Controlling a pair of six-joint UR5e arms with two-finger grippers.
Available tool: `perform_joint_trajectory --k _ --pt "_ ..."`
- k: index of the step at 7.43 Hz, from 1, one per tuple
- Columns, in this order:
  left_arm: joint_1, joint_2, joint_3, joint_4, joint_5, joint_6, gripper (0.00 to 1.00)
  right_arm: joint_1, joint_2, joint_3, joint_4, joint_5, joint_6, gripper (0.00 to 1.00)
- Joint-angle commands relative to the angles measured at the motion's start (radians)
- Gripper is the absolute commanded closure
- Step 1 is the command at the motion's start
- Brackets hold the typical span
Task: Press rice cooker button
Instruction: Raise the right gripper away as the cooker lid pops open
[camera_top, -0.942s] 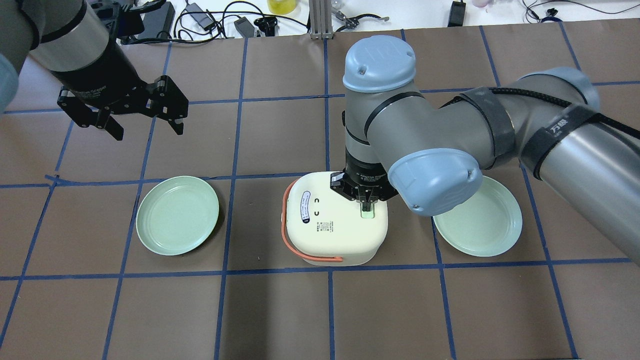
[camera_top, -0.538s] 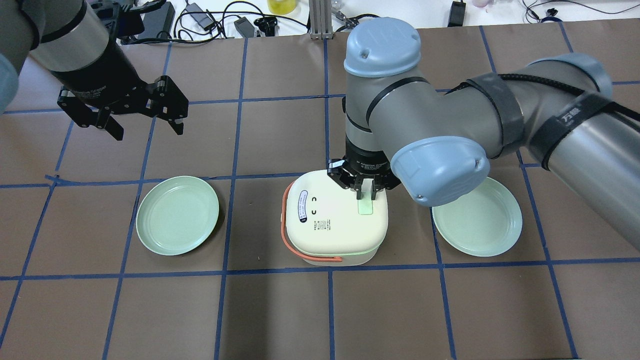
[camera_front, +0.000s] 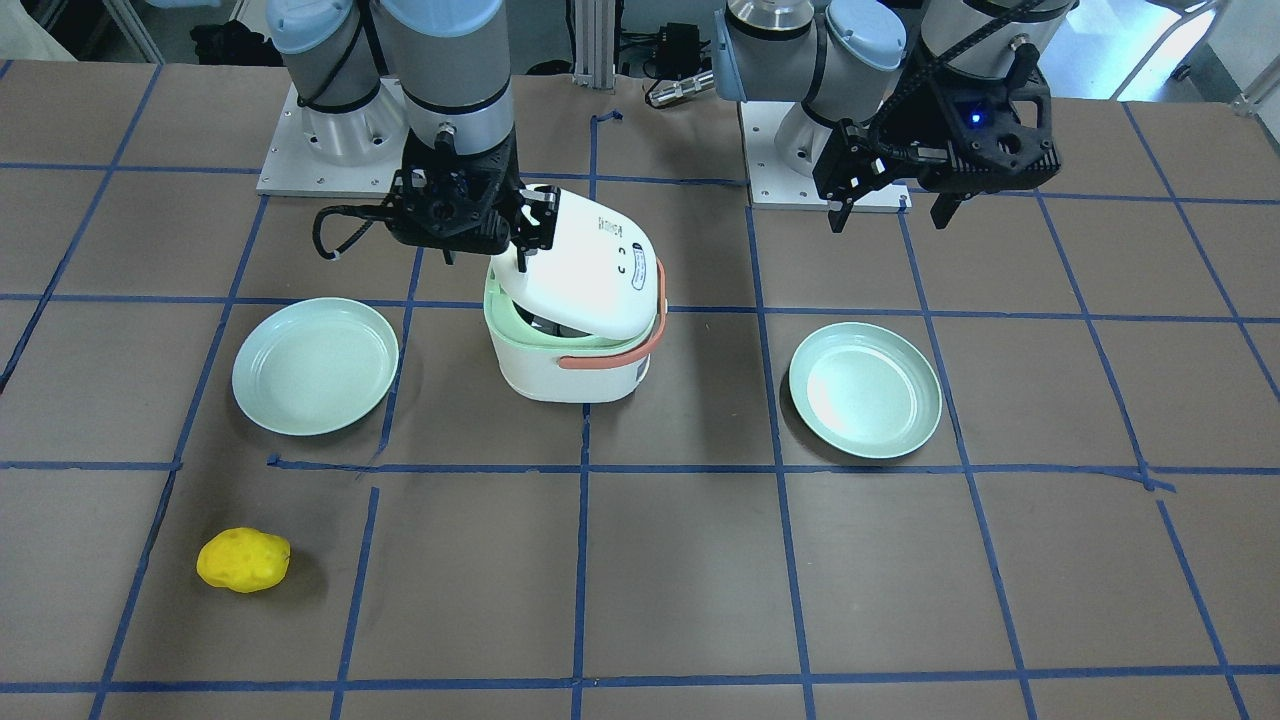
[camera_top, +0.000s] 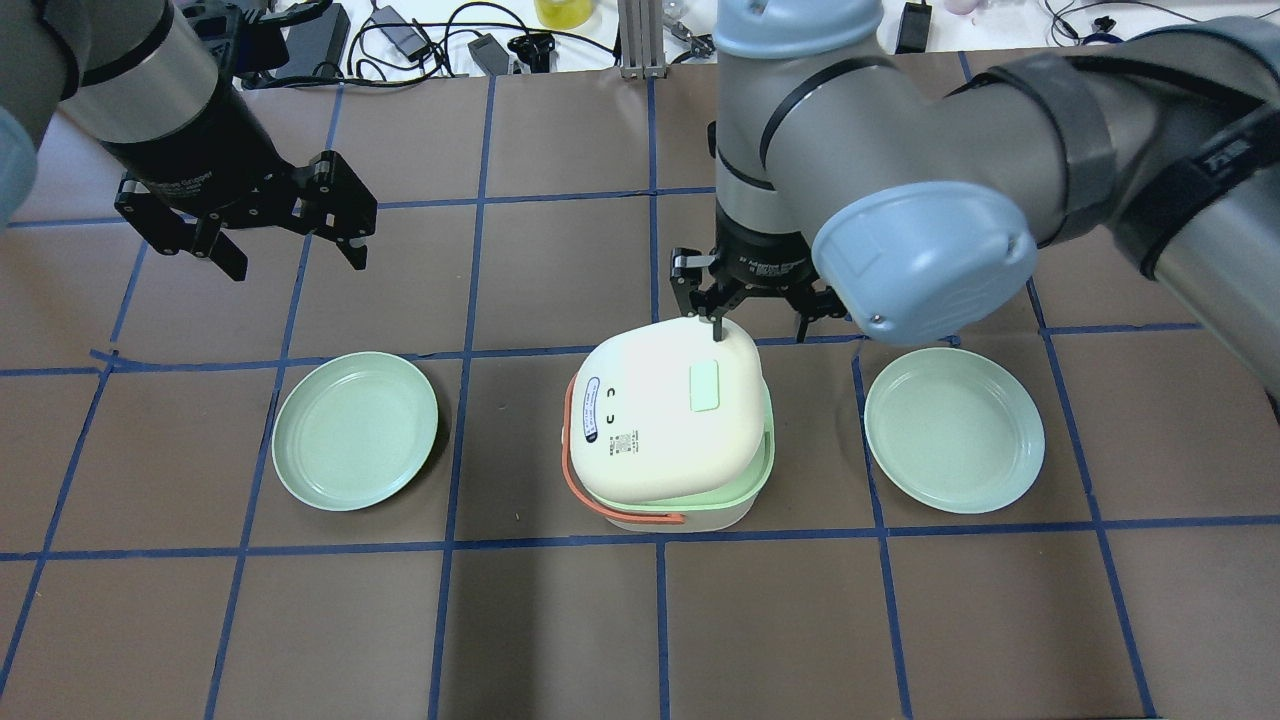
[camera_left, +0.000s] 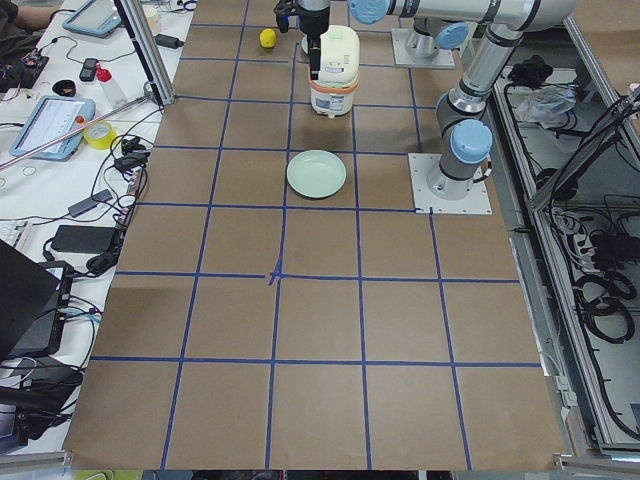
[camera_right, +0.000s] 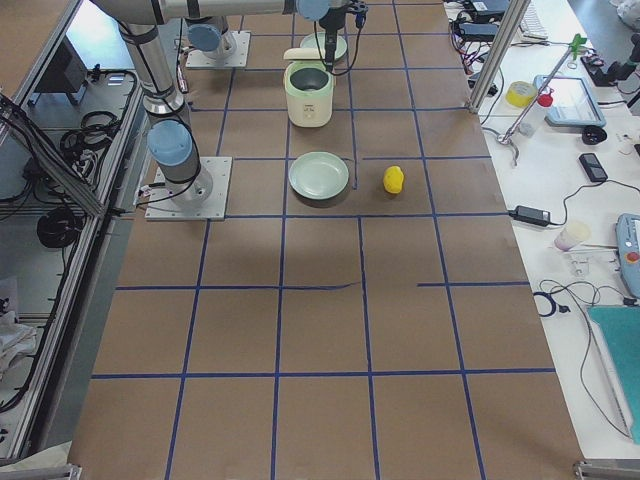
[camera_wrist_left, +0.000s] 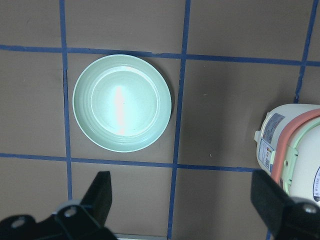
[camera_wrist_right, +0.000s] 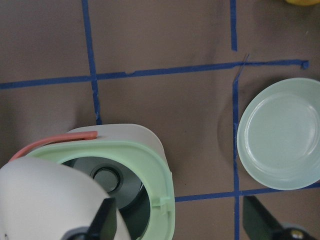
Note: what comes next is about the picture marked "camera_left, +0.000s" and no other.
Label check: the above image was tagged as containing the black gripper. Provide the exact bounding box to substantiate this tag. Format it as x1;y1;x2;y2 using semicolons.
298;0;330;80

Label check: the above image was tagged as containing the cream rice cooker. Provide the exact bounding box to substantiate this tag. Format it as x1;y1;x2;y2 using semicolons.
308;25;360;118

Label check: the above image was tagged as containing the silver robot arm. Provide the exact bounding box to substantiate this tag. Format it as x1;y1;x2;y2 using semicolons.
349;1;577;201
405;17;470;60

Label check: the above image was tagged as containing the yellow toy potato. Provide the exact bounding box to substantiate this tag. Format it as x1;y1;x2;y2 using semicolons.
259;28;277;49

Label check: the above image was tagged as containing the black power adapter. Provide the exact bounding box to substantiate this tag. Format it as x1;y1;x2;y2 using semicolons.
155;33;184;49

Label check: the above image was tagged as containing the metal rod stand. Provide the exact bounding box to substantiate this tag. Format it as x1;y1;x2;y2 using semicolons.
1;92;153;171

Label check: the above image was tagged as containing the squeeze bottle red cap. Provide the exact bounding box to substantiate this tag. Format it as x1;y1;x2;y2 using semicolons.
96;63;127;108

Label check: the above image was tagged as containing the yellow tape roll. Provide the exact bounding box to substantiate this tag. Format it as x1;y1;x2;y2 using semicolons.
83;121;117;151

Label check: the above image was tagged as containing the black phone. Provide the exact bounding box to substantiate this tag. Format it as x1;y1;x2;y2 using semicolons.
79;58;99;82

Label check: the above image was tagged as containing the blue teach pendant tablet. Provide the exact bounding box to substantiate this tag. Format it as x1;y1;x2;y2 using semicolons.
9;95;96;161

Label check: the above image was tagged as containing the black laptop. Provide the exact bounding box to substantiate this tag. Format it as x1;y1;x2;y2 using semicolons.
1;242;72;360

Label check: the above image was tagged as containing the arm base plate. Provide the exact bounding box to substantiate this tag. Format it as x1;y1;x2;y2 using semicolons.
391;28;455;70
408;153;492;215

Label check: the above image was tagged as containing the aluminium frame post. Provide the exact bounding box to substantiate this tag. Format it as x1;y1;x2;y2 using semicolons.
114;0;175;107

